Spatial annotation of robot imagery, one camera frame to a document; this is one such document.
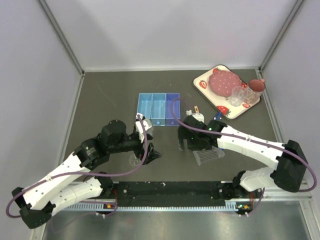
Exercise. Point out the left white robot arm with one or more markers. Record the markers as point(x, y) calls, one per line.
point(72, 182)

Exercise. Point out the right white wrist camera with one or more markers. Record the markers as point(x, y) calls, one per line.
point(198, 116)

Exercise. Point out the clear acrylic test tube rack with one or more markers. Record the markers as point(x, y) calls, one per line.
point(205, 156)

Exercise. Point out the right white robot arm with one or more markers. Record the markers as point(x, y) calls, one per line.
point(285, 163)

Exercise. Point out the pink strawberry mug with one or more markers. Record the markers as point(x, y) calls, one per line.
point(254, 90)

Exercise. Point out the strawberry pattern tray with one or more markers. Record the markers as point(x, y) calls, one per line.
point(222, 104)

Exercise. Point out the clear drinking glass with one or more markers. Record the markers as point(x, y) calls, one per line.
point(238, 95)

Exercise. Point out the clear glass dish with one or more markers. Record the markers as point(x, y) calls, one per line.
point(134, 161)

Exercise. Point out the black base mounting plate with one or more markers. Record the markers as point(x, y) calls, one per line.
point(174, 193)

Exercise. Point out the purple drawer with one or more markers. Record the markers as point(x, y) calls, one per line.
point(172, 106)

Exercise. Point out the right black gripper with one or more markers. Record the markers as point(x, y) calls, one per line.
point(183, 136)

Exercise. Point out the light blue drawer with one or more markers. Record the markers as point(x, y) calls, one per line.
point(144, 104)
point(158, 109)

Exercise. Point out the pink dotted plate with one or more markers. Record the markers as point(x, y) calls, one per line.
point(222, 82)

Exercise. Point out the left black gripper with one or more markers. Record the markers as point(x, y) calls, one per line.
point(151, 155)

